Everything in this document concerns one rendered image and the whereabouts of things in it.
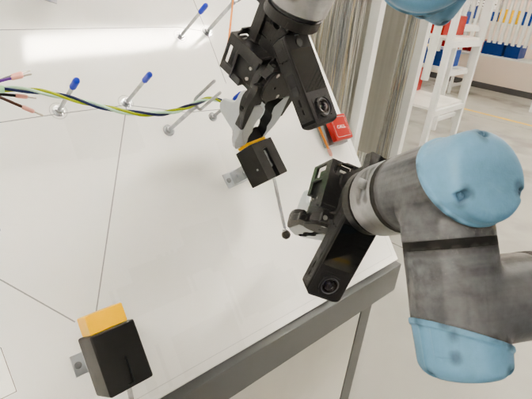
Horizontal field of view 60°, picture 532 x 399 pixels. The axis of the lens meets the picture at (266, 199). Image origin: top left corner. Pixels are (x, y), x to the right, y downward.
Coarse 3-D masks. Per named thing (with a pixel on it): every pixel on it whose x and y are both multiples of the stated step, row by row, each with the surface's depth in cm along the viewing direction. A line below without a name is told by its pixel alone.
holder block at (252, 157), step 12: (252, 144) 64; (264, 144) 66; (240, 156) 67; (252, 156) 65; (264, 156) 65; (276, 156) 66; (252, 168) 66; (264, 168) 64; (276, 168) 66; (252, 180) 67; (264, 180) 65
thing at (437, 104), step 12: (492, 0) 321; (456, 24) 290; (444, 36) 305; (456, 36) 316; (468, 36) 328; (480, 36) 332; (444, 48) 298; (480, 48) 335; (444, 60) 300; (444, 72) 304; (468, 72) 344; (468, 84) 346; (420, 96) 351; (432, 96) 311; (444, 96) 360; (432, 108) 314; (444, 108) 327; (456, 108) 345; (432, 120) 319; (456, 120) 359; (456, 132) 364; (420, 144) 326
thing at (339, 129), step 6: (342, 114) 88; (336, 120) 86; (342, 120) 87; (330, 126) 85; (336, 126) 86; (342, 126) 87; (348, 126) 88; (330, 132) 85; (336, 132) 85; (342, 132) 86; (348, 132) 87; (336, 138) 85; (342, 138) 86; (348, 138) 87
